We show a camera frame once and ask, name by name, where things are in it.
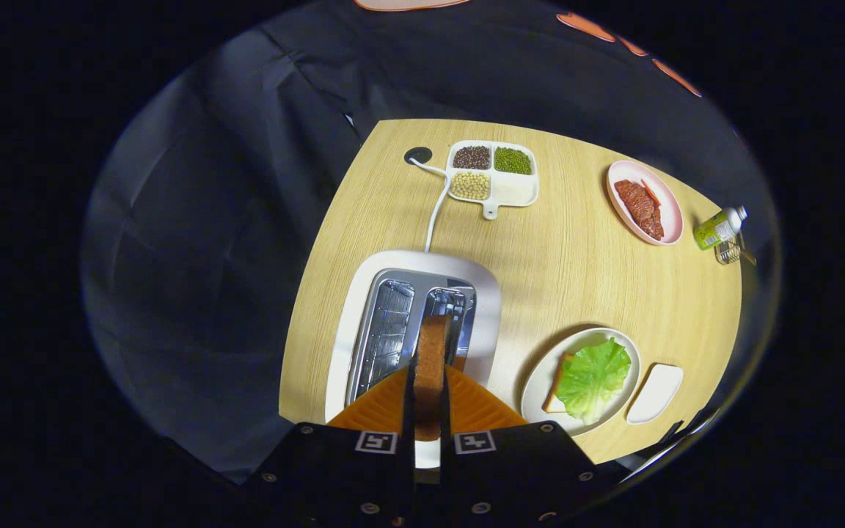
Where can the green-labelled metal bottle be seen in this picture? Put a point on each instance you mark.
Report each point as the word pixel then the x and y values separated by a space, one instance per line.
pixel 716 231

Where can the toasted bread slice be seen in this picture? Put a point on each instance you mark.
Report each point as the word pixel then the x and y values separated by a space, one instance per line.
pixel 431 367

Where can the white bread slice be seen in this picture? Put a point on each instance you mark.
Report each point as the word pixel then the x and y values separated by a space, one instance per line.
pixel 556 400

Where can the cream toaster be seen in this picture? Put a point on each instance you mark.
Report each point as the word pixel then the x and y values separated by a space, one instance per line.
pixel 422 260

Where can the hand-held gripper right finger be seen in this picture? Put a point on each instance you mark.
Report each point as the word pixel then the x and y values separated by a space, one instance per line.
pixel 518 469

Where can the white rounded square dish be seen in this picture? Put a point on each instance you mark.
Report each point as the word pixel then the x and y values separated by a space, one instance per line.
pixel 653 392

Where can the white divided bean dish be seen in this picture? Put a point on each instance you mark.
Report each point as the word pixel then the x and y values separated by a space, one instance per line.
pixel 514 191

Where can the pink plate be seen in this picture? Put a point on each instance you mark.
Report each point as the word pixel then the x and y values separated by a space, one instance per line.
pixel 668 220

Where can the red meat strip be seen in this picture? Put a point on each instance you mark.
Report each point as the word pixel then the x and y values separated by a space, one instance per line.
pixel 651 192

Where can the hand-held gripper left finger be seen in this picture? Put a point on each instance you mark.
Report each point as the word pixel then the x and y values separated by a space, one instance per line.
pixel 342 469

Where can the brown cooked meat piece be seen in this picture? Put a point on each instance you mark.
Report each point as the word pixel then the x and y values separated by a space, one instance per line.
pixel 639 207

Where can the white round plate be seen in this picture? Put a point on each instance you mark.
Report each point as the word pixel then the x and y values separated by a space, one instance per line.
pixel 540 381

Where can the green lettuce leaf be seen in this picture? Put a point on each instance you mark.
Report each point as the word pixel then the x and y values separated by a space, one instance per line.
pixel 591 378

